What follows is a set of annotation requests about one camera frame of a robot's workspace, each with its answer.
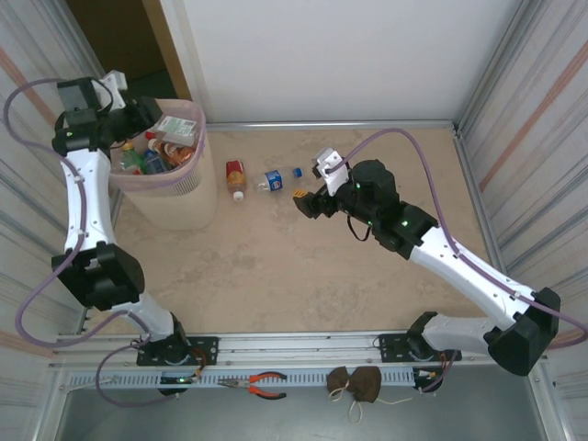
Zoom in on red yellow label bottle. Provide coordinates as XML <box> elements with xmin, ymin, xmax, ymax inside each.
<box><xmin>224</xmin><ymin>159</ymin><xmax>249</xmax><ymax>202</ymax></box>

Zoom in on aluminium frame bar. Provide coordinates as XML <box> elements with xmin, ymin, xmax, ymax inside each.
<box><xmin>204</xmin><ymin>119</ymin><xmax>457</xmax><ymax>133</ymax></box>

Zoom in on brown wooden door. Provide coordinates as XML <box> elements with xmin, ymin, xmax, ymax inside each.
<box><xmin>66</xmin><ymin>0</ymin><xmax>192</xmax><ymax>100</ymax></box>

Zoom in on beige bin with pink liner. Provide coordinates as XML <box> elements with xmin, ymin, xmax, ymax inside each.
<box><xmin>107</xmin><ymin>96</ymin><xmax>219</xmax><ymax>231</ymax></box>

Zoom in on black electronics module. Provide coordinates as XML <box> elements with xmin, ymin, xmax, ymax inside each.
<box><xmin>157</xmin><ymin>374</ymin><xmax>203</xmax><ymax>399</ymax></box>
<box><xmin>412</xmin><ymin>366</ymin><xmax>446</xmax><ymax>395</ymax></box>

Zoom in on green Sprite bottle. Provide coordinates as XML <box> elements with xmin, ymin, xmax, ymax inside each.
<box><xmin>119</xmin><ymin>141</ymin><xmax>146</xmax><ymax>175</ymax></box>

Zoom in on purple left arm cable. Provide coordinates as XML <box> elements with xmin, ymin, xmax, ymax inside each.
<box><xmin>3</xmin><ymin>77</ymin><xmax>180</xmax><ymax>408</ymax></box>

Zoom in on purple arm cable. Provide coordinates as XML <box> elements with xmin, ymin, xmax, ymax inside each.
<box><xmin>325</xmin><ymin>128</ymin><xmax>588</xmax><ymax>395</ymax></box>
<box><xmin>3</xmin><ymin>77</ymin><xmax>180</xmax><ymax>408</ymax></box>

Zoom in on white green label clear bottle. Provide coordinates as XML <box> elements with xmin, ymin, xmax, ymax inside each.
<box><xmin>155</xmin><ymin>115</ymin><xmax>199</xmax><ymax>146</ymax></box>

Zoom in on white slotted cable duct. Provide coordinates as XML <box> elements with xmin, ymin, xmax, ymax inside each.
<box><xmin>63</xmin><ymin>369</ymin><xmax>445</xmax><ymax>390</ymax></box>

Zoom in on orange handled pliers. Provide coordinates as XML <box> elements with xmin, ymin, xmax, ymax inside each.
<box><xmin>216</xmin><ymin>370</ymin><xmax>288</xmax><ymax>400</ymax></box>

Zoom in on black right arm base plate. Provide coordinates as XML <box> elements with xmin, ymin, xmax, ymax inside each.
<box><xmin>377</xmin><ymin>333</ymin><xmax>462</xmax><ymax>364</ymax></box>

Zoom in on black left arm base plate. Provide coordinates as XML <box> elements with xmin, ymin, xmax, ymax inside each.
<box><xmin>136</xmin><ymin>336</ymin><xmax>220</xmax><ymax>368</ymax></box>

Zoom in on aluminium mounting rail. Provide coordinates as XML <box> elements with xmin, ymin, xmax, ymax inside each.
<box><xmin>49</xmin><ymin>328</ymin><xmax>550</xmax><ymax>369</ymax></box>

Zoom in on Pepsi label clear bottle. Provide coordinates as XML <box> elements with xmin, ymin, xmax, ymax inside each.
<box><xmin>251</xmin><ymin>167</ymin><xmax>305</xmax><ymax>194</ymax></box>
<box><xmin>143</xmin><ymin>149</ymin><xmax>167</xmax><ymax>175</ymax></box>

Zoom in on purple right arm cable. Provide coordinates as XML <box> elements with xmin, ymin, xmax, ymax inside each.
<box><xmin>325</xmin><ymin>128</ymin><xmax>588</xmax><ymax>395</ymax></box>

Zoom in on brown label milk tea bottle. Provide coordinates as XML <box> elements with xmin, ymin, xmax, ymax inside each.
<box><xmin>155</xmin><ymin>139</ymin><xmax>194</xmax><ymax>167</ymax></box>

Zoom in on brown drawstring pouch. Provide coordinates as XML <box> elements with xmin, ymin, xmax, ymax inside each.
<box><xmin>345</xmin><ymin>366</ymin><xmax>414</xmax><ymax>424</ymax></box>
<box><xmin>325</xmin><ymin>367</ymin><xmax>354</xmax><ymax>401</ymax></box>

